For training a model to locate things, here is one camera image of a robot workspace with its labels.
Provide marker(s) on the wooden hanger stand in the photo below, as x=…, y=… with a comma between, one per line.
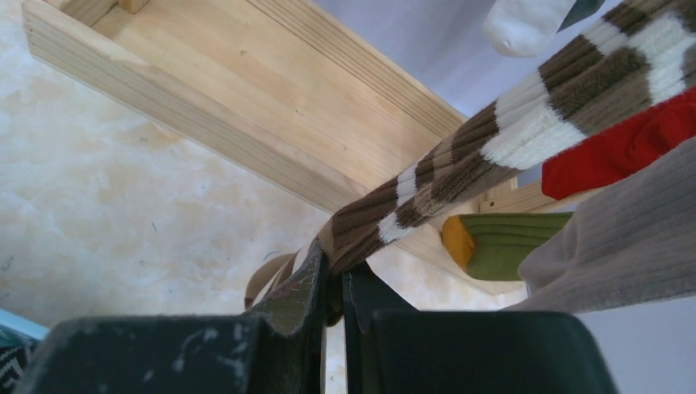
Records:
x=279, y=87

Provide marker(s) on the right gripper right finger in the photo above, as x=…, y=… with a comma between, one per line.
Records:
x=392, y=347

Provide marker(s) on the grey beige ribbed sock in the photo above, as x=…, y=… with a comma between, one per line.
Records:
x=632, y=243

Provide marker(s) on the blue plastic basket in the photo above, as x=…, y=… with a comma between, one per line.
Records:
x=17, y=331

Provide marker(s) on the green orange toe sock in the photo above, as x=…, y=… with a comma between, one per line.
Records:
x=491, y=246

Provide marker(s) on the brown white striped sock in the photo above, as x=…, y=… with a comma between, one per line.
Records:
x=639, y=54

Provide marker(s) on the red santa sock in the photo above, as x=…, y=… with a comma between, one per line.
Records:
x=621, y=150

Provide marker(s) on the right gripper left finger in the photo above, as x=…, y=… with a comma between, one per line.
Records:
x=277, y=346

